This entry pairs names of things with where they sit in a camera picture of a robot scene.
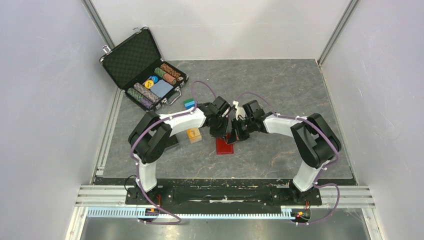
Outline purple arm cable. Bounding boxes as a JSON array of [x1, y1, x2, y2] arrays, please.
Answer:
[[235, 92, 341, 226], [130, 80, 218, 225]]

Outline orange card stack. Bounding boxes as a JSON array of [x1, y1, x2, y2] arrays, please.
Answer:
[[186, 128, 202, 144]]

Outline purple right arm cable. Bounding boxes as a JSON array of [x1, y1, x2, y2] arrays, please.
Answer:
[[235, 92, 341, 226]]

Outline brown poker chip row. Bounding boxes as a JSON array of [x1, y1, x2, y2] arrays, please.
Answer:
[[159, 63, 182, 79]]

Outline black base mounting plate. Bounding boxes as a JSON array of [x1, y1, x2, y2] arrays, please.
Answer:
[[147, 178, 322, 215]]

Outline yellow dealer chip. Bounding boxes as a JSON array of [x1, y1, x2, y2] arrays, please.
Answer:
[[143, 79, 155, 89]]

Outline red poker chip row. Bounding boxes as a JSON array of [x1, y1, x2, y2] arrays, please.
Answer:
[[162, 73, 177, 86]]

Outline clear plastic card box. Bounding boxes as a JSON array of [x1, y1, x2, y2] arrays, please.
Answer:
[[165, 131, 193, 151]]

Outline blue dealer chip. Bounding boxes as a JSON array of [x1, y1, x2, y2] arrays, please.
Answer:
[[149, 75, 159, 84]]

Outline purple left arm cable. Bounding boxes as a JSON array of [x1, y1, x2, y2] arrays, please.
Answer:
[[130, 80, 218, 225]]

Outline blue playing card deck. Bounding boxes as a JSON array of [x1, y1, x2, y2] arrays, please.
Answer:
[[150, 80, 173, 98]]

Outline red leather card holder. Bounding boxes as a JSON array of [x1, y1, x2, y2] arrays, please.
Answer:
[[215, 133, 234, 155]]

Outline stacked toy building blocks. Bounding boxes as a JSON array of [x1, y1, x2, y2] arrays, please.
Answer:
[[183, 98, 196, 110]]

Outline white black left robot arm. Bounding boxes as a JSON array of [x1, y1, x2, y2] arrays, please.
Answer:
[[128, 96, 231, 204]]

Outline purple grey poker chip row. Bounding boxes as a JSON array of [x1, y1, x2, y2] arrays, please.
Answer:
[[133, 82, 160, 104]]

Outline aluminium slotted rail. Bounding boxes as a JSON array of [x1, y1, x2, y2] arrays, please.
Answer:
[[86, 206, 303, 220]]

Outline green purple poker chip row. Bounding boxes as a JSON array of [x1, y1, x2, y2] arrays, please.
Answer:
[[127, 87, 153, 110]]

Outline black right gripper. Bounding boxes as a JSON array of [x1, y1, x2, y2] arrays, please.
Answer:
[[227, 117, 255, 145]]

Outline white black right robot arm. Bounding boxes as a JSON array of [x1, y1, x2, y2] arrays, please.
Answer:
[[227, 100, 342, 204]]

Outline black aluminium poker chip case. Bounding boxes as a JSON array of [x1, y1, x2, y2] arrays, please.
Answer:
[[99, 26, 189, 111]]

